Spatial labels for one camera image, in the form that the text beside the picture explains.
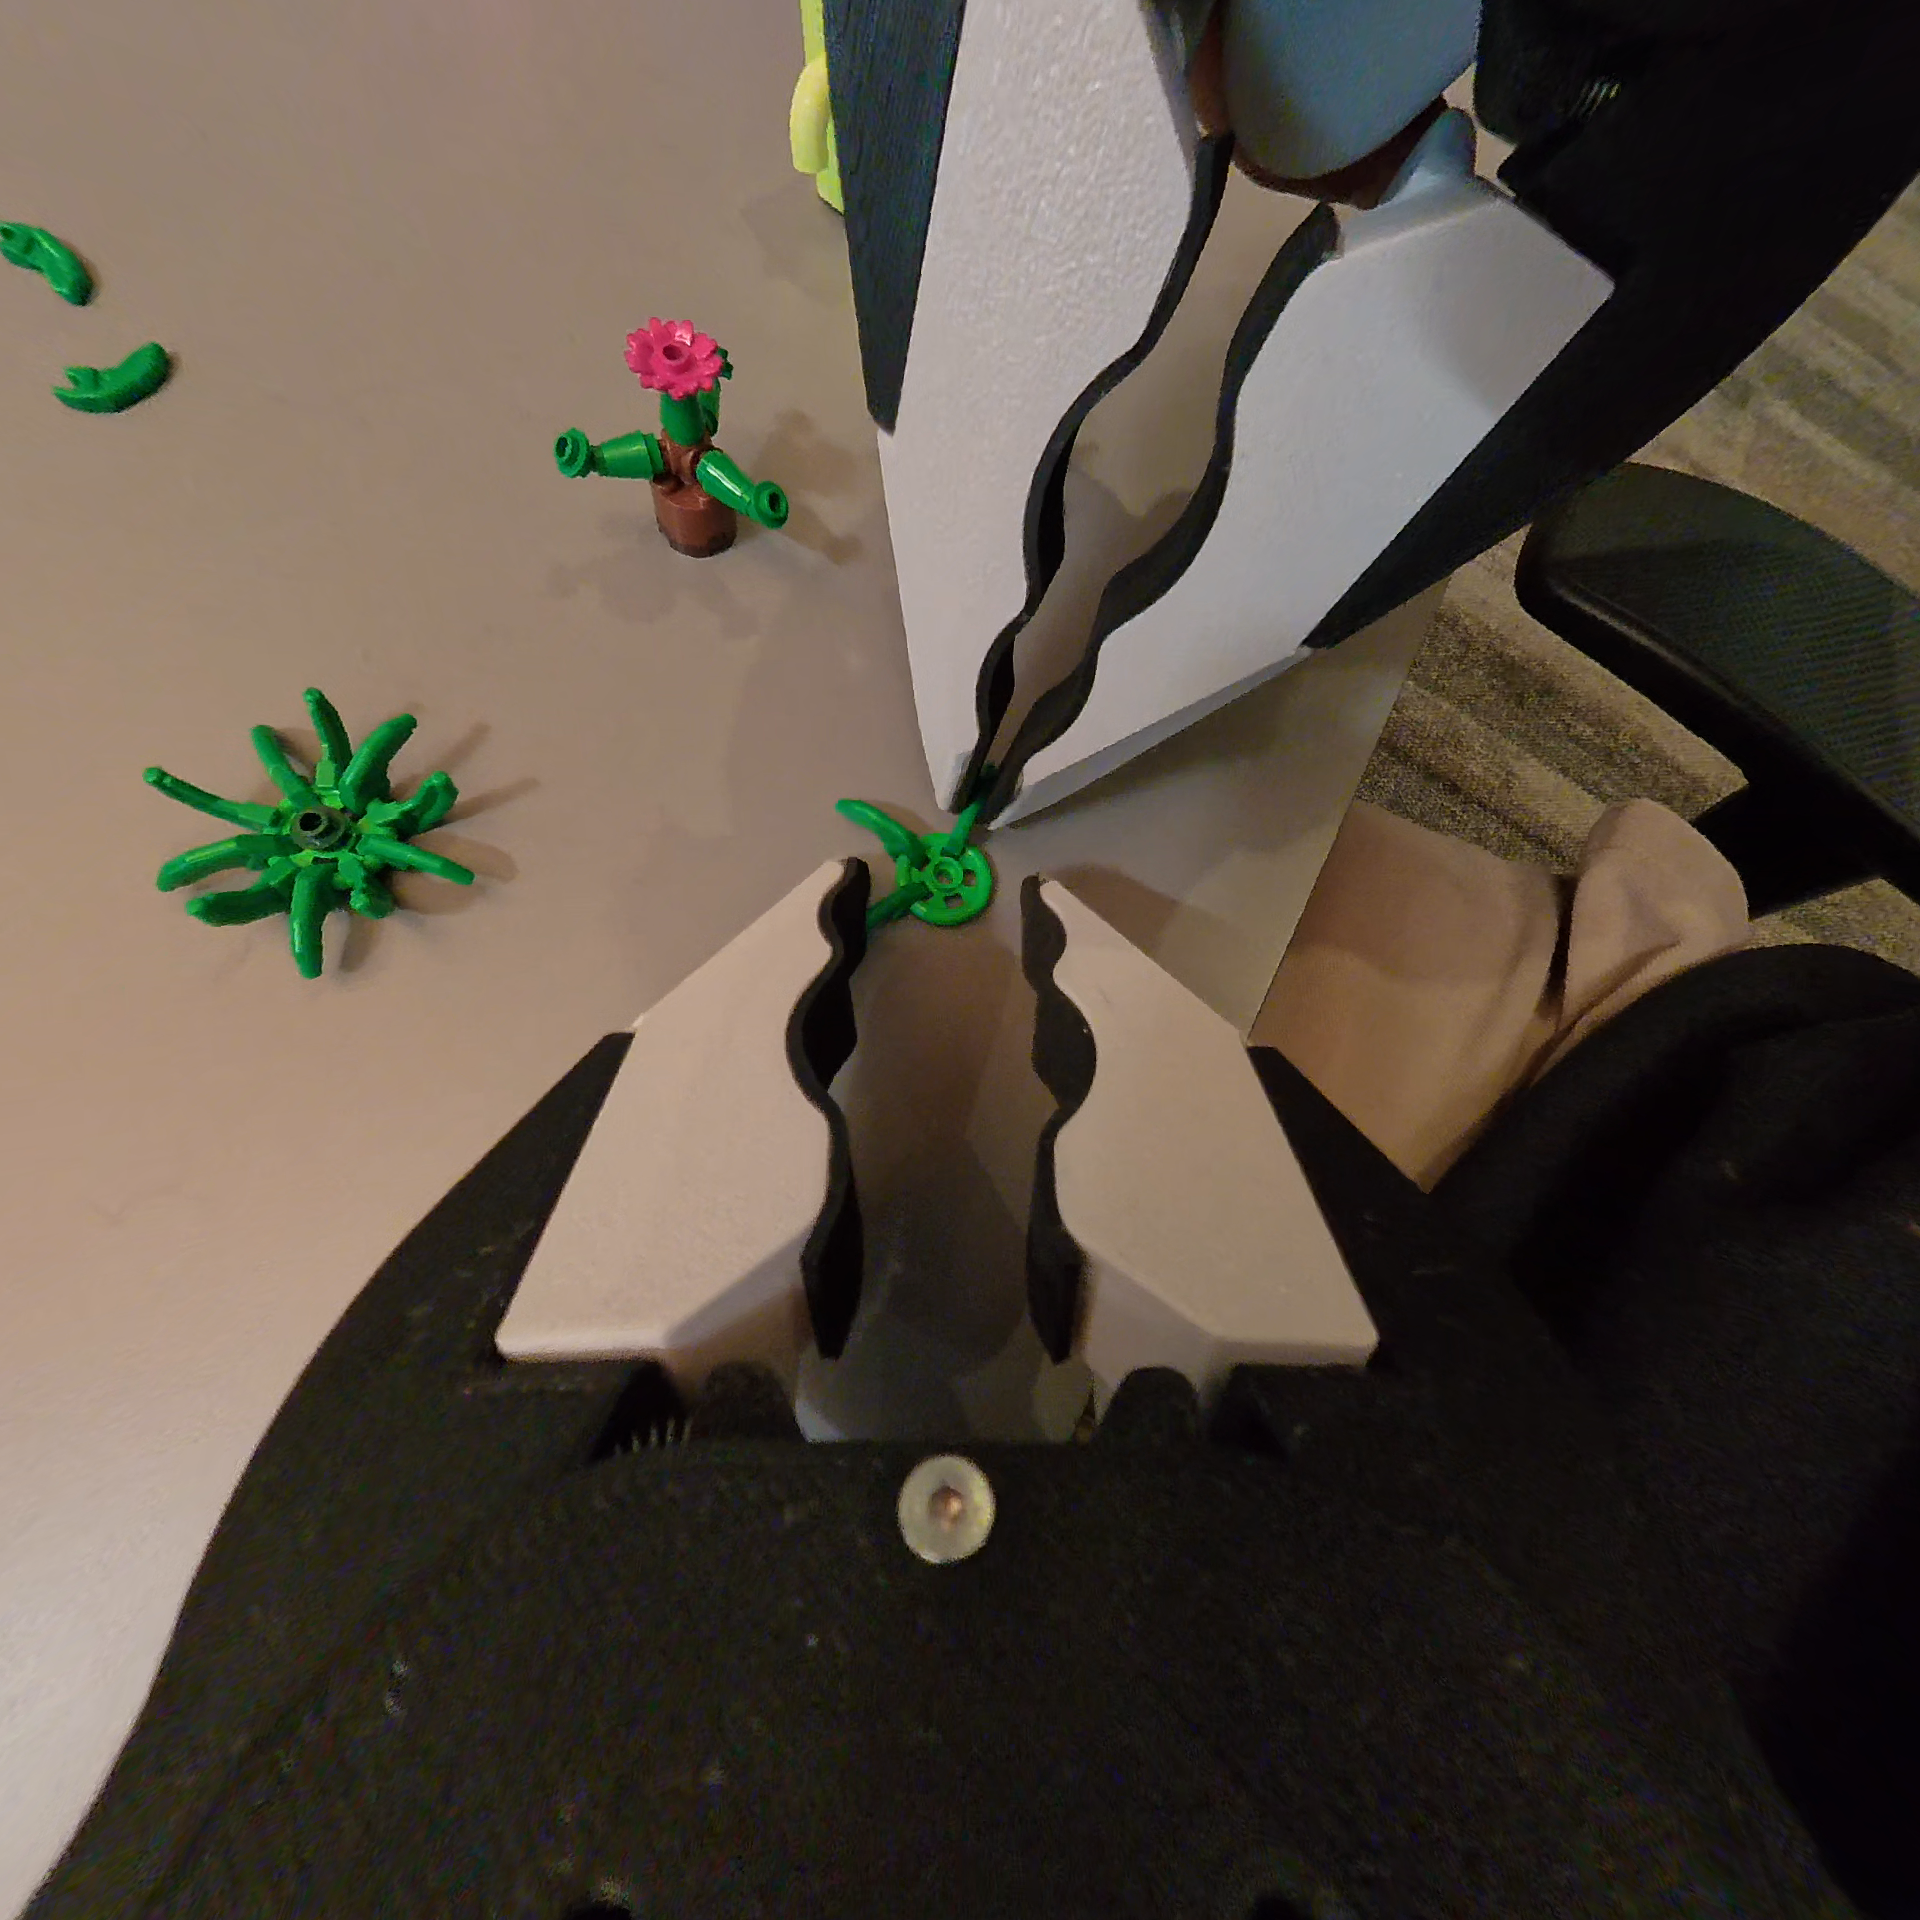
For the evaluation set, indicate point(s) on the person's beige trousers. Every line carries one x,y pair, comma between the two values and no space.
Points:
1425,975

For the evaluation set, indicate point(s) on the brick cactus with pink flower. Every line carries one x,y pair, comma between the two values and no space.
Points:
694,511

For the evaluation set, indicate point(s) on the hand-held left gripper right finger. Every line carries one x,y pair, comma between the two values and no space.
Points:
1214,1201

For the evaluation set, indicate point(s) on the person's black jacket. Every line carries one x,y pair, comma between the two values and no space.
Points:
1724,1349

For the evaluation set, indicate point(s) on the green brick wheel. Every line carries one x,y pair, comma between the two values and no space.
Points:
968,897

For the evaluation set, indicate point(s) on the cluster of green leaf pieces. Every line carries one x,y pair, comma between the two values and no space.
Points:
112,386

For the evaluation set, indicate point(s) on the lime green brick planter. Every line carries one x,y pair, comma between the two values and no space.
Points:
819,135

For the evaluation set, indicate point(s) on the black chair armrest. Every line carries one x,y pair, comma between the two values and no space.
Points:
1756,645

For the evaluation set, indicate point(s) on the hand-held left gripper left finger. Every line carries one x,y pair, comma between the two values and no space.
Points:
675,1185

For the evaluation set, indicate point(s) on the green spiky brick plant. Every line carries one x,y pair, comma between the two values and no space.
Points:
315,840

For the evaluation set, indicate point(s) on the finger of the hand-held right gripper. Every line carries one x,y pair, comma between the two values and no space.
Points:
1036,271
1382,422

